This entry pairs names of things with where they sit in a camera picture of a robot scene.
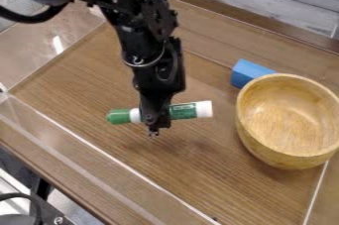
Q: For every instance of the blue foam block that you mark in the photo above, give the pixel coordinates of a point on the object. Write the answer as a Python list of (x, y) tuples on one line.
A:
[(245, 71)]

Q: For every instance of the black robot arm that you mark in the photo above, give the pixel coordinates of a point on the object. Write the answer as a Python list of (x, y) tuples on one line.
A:
[(144, 24)]

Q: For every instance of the black metal stand base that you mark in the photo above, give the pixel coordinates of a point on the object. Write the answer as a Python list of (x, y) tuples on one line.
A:
[(47, 214)]

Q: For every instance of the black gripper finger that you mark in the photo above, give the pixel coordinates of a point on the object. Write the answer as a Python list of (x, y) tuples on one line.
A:
[(155, 113)]

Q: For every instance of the clear acrylic tray wall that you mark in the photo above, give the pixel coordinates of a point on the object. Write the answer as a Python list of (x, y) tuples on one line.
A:
[(191, 176)]

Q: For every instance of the green Expo marker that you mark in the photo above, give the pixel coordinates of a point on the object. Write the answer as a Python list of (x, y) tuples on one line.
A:
[(200, 109)]

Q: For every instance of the brown wooden bowl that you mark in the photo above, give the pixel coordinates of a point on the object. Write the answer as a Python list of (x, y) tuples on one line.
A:
[(287, 121)]

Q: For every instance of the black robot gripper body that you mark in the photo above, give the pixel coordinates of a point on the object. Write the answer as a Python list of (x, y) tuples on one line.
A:
[(157, 68)]

